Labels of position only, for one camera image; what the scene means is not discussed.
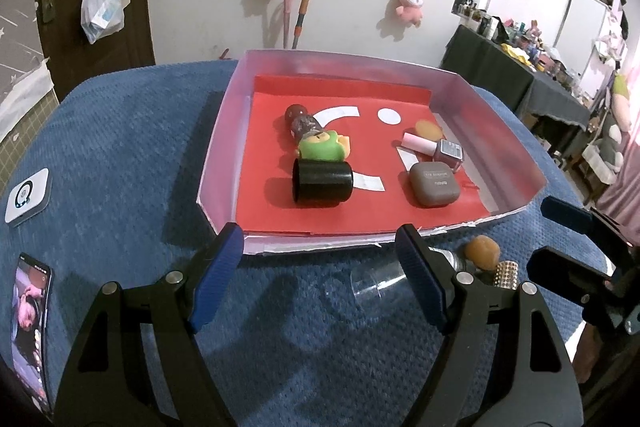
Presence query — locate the white square card device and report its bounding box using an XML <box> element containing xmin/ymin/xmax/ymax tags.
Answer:
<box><xmin>4</xmin><ymin>168</ymin><xmax>52</xmax><ymax>228</ymax></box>

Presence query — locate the orange hollow round cap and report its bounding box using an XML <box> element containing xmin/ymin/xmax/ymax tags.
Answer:
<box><xmin>463</xmin><ymin>235</ymin><xmax>501</xmax><ymax>272</ymax></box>

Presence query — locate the red paper sheet liner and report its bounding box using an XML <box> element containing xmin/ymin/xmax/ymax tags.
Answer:
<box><xmin>236</xmin><ymin>75</ymin><xmax>490</xmax><ymax>236</ymax></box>

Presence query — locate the clear liquid bottle black cap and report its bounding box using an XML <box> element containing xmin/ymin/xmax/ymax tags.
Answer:
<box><xmin>431</xmin><ymin>248</ymin><xmax>476</xmax><ymax>274</ymax></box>

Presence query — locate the pink cardboard tray box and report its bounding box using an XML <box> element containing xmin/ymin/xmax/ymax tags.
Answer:
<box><xmin>196</xmin><ymin>50</ymin><xmax>546</xmax><ymax>255</ymax></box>

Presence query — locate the clear plastic bag on door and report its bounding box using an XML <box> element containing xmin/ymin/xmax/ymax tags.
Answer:
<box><xmin>80</xmin><ymin>0</ymin><xmax>125</xmax><ymax>44</ymax></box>

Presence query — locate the green capybara toy figure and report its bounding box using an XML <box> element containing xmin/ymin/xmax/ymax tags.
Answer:
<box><xmin>297</xmin><ymin>130</ymin><xmax>352</xmax><ymax>161</ymax></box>

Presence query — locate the brown eyeshadow case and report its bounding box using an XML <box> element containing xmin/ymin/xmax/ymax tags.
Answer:
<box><xmin>409</xmin><ymin>161</ymin><xmax>461</xmax><ymax>208</ymax></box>

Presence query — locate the white refrigerator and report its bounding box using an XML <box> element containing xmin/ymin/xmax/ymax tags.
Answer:
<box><xmin>553</xmin><ymin>0</ymin><xmax>608</xmax><ymax>76</ymax></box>

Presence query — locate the black cylindrical cap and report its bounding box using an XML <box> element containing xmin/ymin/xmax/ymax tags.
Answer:
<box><xmin>292</xmin><ymin>158</ymin><xmax>354</xmax><ymax>206</ymax></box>

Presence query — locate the orange round disc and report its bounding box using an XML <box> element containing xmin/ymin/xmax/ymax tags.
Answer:
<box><xmin>414</xmin><ymin>119</ymin><xmax>444</xmax><ymax>142</ymax></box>

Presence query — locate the blue textured table cloth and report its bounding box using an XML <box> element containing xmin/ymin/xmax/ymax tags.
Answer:
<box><xmin>0</xmin><ymin>58</ymin><xmax>601</xmax><ymax>427</ymax></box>

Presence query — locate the smartphone on table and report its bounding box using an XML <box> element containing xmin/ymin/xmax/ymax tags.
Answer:
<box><xmin>11</xmin><ymin>254</ymin><xmax>53</xmax><ymax>415</ymax></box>

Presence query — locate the clear plastic cup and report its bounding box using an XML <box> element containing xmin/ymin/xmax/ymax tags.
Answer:
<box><xmin>350</xmin><ymin>259</ymin><xmax>410</xmax><ymax>317</ymax></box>

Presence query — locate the person's right hand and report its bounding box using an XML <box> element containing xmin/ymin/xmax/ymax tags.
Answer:
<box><xmin>573</xmin><ymin>323</ymin><xmax>603</xmax><ymax>384</ymax></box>

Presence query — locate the purple nail polish bottle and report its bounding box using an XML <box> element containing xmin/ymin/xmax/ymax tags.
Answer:
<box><xmin>401</xmin><ymin>132</ymin><xmax>464</xmax><ymax>171</ymax></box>

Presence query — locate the studded silver cylinder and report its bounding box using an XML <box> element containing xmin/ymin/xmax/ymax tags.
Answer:
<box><xmin>492</xmin><ymin>260</ymin><xmax>518</xmax><ymax>291</ymax></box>

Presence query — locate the pink plush toy right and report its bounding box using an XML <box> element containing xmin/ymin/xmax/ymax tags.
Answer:
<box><xmin>396</xmin><ymin>0</ymin><xmax>424</xmax><ymax>27</ymax></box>

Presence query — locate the red cap glitter jar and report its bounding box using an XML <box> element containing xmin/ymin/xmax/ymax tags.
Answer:
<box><xmin>284</xmin><ymin>104</ymin><xmax>323</xmax><ymax>143</ymax></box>

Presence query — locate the side table dark cloth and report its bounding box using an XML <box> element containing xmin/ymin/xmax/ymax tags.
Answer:
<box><xmin>440</xmin><ymin>26</ymin><xmax>590</xmax><ymax>131</ymax></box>

